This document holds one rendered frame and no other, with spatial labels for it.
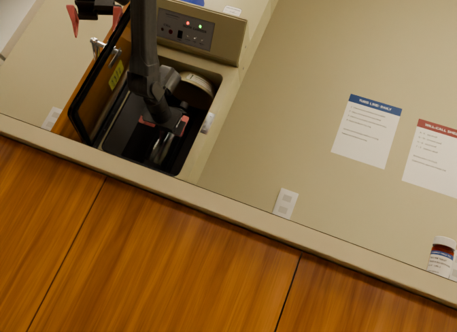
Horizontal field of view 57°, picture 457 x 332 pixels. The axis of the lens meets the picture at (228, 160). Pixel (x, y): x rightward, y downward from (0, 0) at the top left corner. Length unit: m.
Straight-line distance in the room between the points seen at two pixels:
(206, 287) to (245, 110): 1.03
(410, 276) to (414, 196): 0.86
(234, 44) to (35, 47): 1.15
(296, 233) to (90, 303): 0.43
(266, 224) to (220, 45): 0.67
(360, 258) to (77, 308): 0.56
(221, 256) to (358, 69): 1.22
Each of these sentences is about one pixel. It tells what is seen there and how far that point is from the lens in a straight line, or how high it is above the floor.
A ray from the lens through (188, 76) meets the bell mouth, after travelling 1.38.
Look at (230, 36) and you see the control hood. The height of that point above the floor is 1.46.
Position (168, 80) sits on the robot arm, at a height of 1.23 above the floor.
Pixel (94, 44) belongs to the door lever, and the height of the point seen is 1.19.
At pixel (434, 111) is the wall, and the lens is 1.88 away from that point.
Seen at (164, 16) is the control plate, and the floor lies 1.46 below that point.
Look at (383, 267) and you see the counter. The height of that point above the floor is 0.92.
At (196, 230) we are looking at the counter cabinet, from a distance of 0.89.
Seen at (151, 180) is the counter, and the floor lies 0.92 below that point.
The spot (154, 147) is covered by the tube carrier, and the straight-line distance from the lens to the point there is 1.34.
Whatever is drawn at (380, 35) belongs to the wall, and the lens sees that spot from 2.01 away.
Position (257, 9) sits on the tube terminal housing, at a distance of 1.48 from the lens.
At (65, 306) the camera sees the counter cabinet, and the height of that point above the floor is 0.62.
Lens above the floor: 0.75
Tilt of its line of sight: 18 degrees up
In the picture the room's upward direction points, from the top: 23 degrees clockwise
